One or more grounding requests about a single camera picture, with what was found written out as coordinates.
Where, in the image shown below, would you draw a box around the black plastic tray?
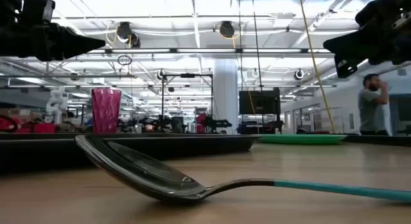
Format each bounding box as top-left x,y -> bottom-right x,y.
0,132 -> 261,174

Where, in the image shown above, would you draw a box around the person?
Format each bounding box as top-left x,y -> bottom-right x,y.
358,73 -> 391,136

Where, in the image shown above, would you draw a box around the black monitor cart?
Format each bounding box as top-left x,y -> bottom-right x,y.
239,120 -> 285,135

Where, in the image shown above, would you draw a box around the ceiling reel with yellow cord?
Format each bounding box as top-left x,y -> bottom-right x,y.
218,21 -> 240,40
105,21 -> 141,49

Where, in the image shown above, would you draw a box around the teal plastic plate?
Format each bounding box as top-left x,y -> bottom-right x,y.
258,134 -> 348,146

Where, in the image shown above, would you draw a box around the black monitor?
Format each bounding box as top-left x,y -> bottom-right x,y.
238,87 -> 281,116

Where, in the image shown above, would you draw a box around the black metal rig frame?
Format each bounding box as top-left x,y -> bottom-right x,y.
161,73 -> 214,134

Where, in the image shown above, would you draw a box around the red storage containers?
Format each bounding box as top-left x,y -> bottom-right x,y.
0,116 -> 56,134

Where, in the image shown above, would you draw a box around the black spoon teal handle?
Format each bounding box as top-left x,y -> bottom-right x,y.
74,135 -> 411,204

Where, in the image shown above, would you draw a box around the white building column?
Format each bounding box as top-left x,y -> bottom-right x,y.
213,58 -> 239,134

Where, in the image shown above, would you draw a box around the yellow hanging cable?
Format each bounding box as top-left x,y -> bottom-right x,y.
298,0 -> 336,134

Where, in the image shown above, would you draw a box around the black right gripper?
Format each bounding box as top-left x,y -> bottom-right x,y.
322,0 -> 411,78

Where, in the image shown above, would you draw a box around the red and black machine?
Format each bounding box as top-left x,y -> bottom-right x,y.
195,112 -> 232,134

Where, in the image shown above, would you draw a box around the black aluminium table frame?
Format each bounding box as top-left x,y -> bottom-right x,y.
340,134 -> 411,147

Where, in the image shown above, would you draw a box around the overhead light strip beam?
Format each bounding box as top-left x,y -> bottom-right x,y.
85,47 -> 335,55

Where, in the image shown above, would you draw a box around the pink faceted plastic cup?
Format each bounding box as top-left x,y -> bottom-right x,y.
91,88 -> 123,134

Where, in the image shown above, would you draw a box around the black hanging cable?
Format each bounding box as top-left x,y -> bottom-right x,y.
237,0 -> 245,90
250,0 -> 263,90

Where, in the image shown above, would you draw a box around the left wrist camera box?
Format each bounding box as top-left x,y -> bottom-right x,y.
21,0 -> 56,25

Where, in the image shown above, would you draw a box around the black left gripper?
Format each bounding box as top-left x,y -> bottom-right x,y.
0,0 -> 107,62

